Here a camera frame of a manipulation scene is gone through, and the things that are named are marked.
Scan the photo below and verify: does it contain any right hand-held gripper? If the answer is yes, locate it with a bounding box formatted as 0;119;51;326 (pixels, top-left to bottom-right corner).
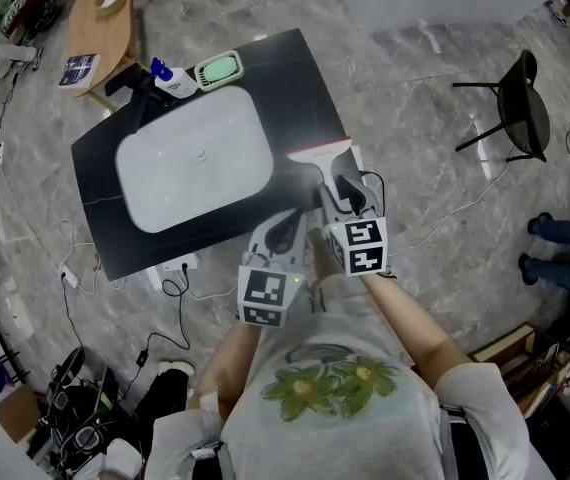
318;174;390;279

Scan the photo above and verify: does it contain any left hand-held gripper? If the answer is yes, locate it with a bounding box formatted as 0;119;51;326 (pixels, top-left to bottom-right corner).
236;208;310;329

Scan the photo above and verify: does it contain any white squeegee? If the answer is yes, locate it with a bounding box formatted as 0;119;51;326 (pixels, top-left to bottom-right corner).
286;137;354;204

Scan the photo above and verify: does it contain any person's left forearm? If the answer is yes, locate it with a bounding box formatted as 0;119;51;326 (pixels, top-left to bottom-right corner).
199;320;264;419

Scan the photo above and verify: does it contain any person's right forearm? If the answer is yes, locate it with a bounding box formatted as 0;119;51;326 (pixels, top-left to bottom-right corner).
362;270;472;390

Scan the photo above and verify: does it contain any black vanity cabinet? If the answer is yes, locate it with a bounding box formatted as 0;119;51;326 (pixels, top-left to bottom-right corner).
70;27;354;283

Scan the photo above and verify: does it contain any white sink basin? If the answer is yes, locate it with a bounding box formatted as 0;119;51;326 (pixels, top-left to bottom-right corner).
114;86;275;234

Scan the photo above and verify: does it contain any green soap dish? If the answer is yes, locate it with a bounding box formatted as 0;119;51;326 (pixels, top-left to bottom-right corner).
194;51;244;93

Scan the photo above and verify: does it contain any white soap pump bottle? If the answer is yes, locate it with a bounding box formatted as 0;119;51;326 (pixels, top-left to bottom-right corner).
149;56;199;100

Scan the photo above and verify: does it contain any black wicker chair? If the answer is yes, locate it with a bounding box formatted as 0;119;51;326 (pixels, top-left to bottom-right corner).
452;48;552;164

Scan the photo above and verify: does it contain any white flower print t-shirt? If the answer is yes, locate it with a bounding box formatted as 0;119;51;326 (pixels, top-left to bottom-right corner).
144;275;532;480

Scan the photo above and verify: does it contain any black faucet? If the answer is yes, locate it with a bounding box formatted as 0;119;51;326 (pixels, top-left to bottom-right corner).
104;65;176;134

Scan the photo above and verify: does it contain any wooden shelf unit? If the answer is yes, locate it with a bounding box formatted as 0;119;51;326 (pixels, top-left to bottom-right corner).
467;322;570;419

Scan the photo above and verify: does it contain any blue book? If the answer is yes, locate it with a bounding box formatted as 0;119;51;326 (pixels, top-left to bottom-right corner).
57;53;101;89

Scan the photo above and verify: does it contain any wooden oval table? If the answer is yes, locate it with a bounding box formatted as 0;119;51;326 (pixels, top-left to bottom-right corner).
67;0;156;114

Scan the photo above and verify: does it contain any tan tape roll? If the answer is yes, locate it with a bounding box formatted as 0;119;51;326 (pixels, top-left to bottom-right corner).
93;0;128;19

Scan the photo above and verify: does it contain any black power cable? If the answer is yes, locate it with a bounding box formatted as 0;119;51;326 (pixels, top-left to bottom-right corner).
119;263;194;399
357;169;387;217

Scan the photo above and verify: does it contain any long white cable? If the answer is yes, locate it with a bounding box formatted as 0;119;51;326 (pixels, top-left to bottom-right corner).
387;145;531;259

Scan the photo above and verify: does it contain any white tangled cable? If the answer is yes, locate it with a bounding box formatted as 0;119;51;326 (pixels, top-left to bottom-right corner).
57;217;126;292

